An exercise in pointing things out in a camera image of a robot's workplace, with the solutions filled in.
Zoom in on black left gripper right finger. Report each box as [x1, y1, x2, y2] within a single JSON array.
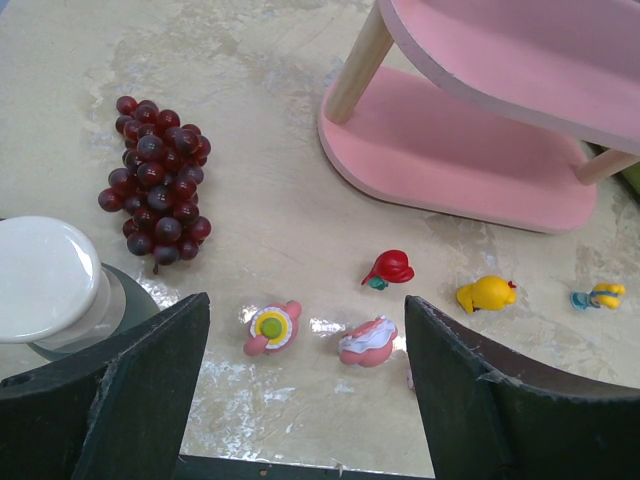
[[404, 296, 639, 479]]

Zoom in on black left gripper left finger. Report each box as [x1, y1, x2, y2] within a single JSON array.
[[1, 293, 210, 479]]

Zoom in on pink three-tier wooden shelf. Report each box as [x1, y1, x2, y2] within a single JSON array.
[[318, 1, 639, 233]]

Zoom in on pink toy with blue bow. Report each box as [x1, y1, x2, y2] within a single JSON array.
[[407, 367, 415, 392]]

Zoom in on pink toy with white frill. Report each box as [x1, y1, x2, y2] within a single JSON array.
[[338, 315, 398, 368]]

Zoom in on blonde blue dress doll toy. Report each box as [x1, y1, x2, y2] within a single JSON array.
[[569, 283, 626, 311]]

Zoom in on pink toy with green centre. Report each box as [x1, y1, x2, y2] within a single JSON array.
[[243, 300, 302, 357]]

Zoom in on red haired mermaid toy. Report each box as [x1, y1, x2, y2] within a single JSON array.
[[361, 250, 415, 291]]

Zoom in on dark red grape bunch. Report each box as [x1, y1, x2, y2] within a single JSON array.
[[97, 96, 212, 271]]

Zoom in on olive green plastic bin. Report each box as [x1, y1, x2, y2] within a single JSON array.
[[585, 142, 639, 200]]

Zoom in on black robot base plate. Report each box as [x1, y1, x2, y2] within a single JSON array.
[[173, 454, 422, 480]]

